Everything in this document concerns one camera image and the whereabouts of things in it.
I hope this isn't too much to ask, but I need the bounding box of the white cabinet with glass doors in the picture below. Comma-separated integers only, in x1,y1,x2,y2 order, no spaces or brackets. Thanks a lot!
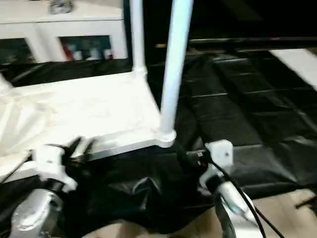
0,0,129,63

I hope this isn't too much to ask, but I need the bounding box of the red bottle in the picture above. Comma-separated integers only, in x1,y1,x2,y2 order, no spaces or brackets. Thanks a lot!
62,44,73,60

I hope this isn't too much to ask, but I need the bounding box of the large black case yellow label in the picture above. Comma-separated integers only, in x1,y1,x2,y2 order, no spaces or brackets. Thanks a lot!
123,0,194,66

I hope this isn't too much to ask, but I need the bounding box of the grey metal bar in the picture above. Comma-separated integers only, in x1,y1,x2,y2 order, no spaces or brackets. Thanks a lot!
190,36,317,45

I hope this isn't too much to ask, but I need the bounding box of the white flat panel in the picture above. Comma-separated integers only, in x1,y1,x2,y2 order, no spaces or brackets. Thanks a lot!
268,48,317,92

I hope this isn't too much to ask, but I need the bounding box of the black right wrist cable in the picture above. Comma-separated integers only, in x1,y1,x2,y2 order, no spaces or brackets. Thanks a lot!
210,160,286,238

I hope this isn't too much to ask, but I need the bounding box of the black mat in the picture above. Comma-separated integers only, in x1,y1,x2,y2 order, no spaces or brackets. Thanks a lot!
0,48,317,235

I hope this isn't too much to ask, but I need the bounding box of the white plastic table leg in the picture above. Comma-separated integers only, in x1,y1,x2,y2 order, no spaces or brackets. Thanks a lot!
128,0,149,75
159,0,194,140
0,72,13,95

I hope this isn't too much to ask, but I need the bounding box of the thin black rod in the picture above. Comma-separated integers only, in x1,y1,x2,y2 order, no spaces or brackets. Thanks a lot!
295,196,317,209

